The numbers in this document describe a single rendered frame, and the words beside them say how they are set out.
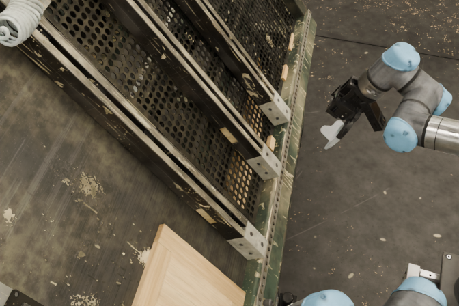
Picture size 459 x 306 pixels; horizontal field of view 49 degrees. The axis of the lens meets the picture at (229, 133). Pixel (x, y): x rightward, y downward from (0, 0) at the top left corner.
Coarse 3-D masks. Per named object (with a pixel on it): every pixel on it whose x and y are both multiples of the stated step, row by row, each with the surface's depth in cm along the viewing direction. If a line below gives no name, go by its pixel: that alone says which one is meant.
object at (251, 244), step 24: (48, 0) 112; (48, 24) 115; (24, 48) 114; (48, 48) 113; (72, 48) 119; (48, 72) 118; (72, 72) 117; (96, 72) 123; (72, 96) 123; (96, 96) 121; (120, 96) 128; (96, 120) 128; (120, 120) 126; (144, 120) 133; (144, 144) 131; (168, 144) 138; (168, 168) 137; (192, 168) 144; (192, 192) 144; (216, 192) 150; (216, 216) 150; (240, 216) 158; (240, 240) 158; (264, 240) 165
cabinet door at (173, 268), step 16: (160, 240) 134; (176, 240) 139; (160, 256) 132; (176, 256) 137; (192, 256) 142; (144, 272) 128; (160, 272) 131; (176, 272) 136; (192, 272) 141; (208, 272) 146; (144, 288) 125; (160, 288) 129; (176, 288) 134; (192, 288) 139; (208, 288) 145; (224, 288) 150; (240, 288) 157; (144, 304) 124; (160, 304) 128; (176, 304) 133; (192, 304) 138; (208, 304) 143; (224, 304) 149; (240, 304) 155
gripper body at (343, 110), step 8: (352, 80) 130; (344, 88) 132; (352, 88) 129; (336, 96) 137; (344, 96) 132; (352, 96) 131; (360, 96) 128; (336, 104) 132; (344, 104) 132; (352, 104) 133; (328, 112) 135; (336, 112) 135; (344, 112) 134; (352, 112) 132; (360, 112) 133
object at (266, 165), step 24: (120, 0) 140; (144, 24) 144; (168, 48) 150; (168, 72) 157; (192, 72) 156; (192, 96) 162; (216, 96) 165; (216, 120) 169; (240, 120) 172; (240, 144) 175; (264, 144) 181; (264, 168) 182
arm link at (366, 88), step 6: (366, 72) 125; (360, 78) 127; (366, 78) 125; (360, 84) 127; (366, 84) 125; (360, 90) 128; (366, 90) 125; (372, 90) 125; (378, 90) 124; (366, 96) 127; (372, 96) 126; (378, 96) 126
